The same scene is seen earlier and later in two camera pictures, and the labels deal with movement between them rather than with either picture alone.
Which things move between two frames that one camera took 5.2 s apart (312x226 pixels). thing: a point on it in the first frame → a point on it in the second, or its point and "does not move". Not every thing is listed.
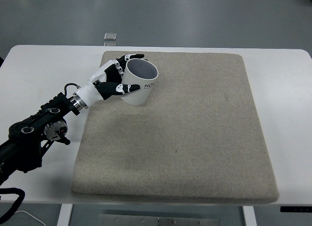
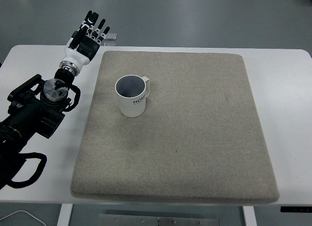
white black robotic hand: [107, 82] → [84, 44]
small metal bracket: [110, 36] does not move
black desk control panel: [295, 209] does not move
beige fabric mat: [198, 136] does not move
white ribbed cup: [141, 72] → [132, 91]
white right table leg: [249, 215] does not move
